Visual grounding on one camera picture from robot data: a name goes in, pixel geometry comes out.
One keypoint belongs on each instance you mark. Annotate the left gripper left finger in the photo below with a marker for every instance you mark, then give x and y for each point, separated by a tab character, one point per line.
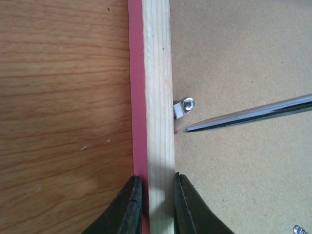
124	214

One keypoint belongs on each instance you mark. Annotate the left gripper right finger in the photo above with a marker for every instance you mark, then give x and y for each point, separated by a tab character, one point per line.
192	215

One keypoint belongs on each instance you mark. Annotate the pink picture frame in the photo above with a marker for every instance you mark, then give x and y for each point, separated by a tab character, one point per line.
152	111

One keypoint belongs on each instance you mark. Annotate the metal frame clip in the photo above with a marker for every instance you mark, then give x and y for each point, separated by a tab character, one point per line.
182	107
299	230

